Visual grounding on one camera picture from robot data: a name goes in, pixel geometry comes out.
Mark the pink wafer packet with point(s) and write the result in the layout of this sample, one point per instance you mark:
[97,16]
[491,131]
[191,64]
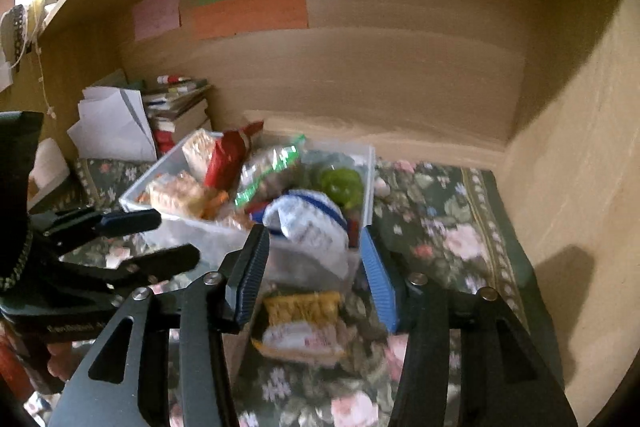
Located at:
[197,152]

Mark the person's left hand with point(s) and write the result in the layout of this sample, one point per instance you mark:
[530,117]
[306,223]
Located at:
[62,359]

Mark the pink sticky note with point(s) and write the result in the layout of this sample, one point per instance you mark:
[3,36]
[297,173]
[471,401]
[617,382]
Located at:
[156,13]

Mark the red and white tube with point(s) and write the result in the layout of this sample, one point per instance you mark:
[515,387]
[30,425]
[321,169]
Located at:
[172,80]

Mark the red snack packet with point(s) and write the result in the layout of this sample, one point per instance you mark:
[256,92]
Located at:
[227,157]

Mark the yellow and white snack packet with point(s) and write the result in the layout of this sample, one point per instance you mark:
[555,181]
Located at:
[300,322]

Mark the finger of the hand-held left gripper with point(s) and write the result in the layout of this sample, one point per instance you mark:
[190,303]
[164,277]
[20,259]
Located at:
[125,219]
[165,259]

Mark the stack of books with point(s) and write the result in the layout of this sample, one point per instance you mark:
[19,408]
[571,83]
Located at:
[177,117]

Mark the dark studded headband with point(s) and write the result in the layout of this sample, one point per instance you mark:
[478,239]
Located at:
[17,34]

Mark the white paper tag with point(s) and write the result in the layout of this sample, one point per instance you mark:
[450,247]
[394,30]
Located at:
[6,77]

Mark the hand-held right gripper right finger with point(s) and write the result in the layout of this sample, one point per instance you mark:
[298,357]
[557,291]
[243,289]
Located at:
[380,282]

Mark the yellow headband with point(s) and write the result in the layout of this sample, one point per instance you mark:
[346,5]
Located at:
[40,9]

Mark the white paper sheets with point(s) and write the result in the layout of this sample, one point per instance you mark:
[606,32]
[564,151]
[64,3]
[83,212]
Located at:
[115,127]

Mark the floral tablecloth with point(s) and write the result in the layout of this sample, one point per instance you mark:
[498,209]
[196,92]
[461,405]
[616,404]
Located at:
[450,227]

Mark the golden bread packet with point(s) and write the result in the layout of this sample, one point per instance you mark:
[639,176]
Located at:
[175,194]

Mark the blue and white snack packet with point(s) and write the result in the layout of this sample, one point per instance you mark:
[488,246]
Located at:
[310,227]

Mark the clear plastic box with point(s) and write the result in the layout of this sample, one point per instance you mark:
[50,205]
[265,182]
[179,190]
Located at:
[165,227]

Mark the wooden desk hutch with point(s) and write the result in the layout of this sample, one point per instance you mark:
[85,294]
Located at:
[400,57]

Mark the clear packet of orange snacks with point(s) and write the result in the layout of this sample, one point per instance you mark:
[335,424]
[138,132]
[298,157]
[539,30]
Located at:
[217,204]

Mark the green striped clear snack packet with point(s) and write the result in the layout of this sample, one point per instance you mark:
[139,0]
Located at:
[267,172]

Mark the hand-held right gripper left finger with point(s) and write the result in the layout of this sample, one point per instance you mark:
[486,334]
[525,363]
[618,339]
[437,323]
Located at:
[250,267]

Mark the orange sticky note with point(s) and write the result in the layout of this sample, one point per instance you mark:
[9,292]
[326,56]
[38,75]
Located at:
[250,14]

